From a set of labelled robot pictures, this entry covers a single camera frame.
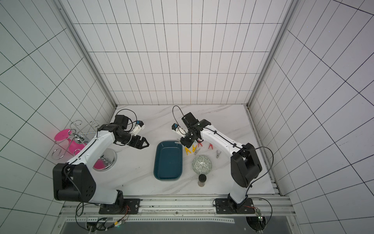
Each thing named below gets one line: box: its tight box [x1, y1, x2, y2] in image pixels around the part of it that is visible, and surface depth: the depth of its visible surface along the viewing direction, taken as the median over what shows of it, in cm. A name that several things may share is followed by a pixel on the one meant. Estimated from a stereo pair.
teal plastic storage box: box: [153, 140, 183, 181], surface depth 89 cm
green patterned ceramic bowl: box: [191, 155, 213, 175], surface depth 87 cm
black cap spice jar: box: [197, 173, 207, 188], surface depth 74 cm
